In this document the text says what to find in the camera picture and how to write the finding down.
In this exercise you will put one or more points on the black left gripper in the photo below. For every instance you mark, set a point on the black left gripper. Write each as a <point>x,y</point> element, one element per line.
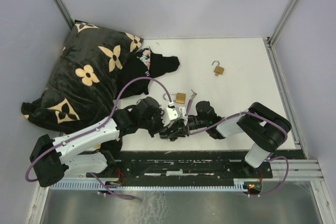
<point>161,128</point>

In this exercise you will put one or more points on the black padlock with keys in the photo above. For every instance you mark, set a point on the black padlock with keys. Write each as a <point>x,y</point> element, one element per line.
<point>175,133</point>

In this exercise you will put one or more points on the medium brass padlock long shackle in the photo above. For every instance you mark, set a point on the medium brass padlock long shackle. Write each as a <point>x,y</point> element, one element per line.
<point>175,97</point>

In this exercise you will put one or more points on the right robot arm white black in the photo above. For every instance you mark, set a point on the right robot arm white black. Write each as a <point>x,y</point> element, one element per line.
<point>267,129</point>

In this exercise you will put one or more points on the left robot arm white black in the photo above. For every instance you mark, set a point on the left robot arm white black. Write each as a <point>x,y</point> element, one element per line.
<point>53,158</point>

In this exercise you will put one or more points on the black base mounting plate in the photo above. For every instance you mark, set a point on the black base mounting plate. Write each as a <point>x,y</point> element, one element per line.
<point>206,164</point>

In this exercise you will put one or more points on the brass padlock far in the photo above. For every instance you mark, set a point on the brass padlock far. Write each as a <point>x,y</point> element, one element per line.
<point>218,70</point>

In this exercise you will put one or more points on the black printed garment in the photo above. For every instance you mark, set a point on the black printed garment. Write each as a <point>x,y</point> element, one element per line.
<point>146,63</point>

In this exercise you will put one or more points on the black floral pillow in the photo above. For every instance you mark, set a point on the black floral pillow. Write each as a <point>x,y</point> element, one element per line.
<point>83,83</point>

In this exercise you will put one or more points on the light blue cable duct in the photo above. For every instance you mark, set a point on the light blue cable duct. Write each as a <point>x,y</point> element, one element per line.
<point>156,183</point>

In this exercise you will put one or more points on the right aluminium corner post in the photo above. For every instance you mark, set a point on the right aluminium corner post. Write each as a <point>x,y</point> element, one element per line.
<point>289,10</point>

